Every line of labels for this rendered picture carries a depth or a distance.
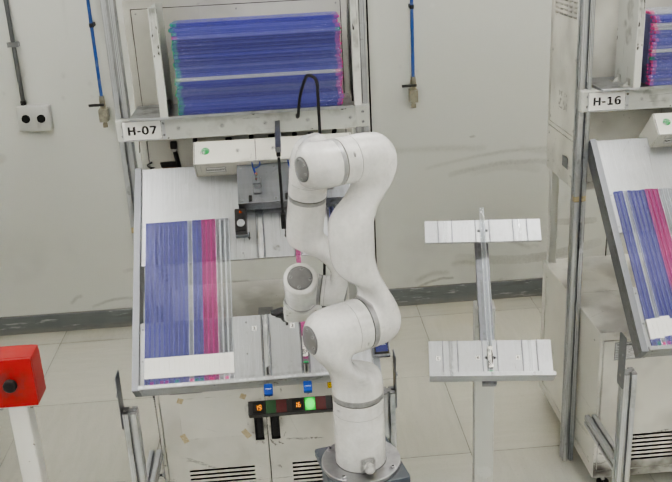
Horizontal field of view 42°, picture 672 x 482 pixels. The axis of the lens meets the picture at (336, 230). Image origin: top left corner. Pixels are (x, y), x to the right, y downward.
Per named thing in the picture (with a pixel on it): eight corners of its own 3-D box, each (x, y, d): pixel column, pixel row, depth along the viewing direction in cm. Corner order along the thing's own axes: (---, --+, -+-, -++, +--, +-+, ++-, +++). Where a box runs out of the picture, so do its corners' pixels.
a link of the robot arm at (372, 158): (323, 345, 203) (380, 326, 211) (351, 366, 194) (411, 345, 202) (311, 135, 186) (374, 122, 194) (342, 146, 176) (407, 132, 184)
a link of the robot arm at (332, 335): (394, 397, 203) (391, 303, 195) (325, 423, 194) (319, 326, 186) (364, 376, 213) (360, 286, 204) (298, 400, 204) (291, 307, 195)
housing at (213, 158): (351, 176, 283) (353, 154, 270) (199, 186, 280) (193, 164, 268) (349, 154, 286) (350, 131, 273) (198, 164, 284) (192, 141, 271)
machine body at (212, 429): (377, 512, 302) (370, 351, 281) (172, 529, 299) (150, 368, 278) (359, 411, 363) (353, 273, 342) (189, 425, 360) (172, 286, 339)
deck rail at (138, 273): (142, 396, 250) (138, 391, 245) (135, 397, 250) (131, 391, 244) (144, 177, 280) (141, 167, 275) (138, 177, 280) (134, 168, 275)
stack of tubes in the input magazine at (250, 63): (345, 105, 268) (341, 15, 259) (177, 115, 265) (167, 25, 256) (342, 97, 280) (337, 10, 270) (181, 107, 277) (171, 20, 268)
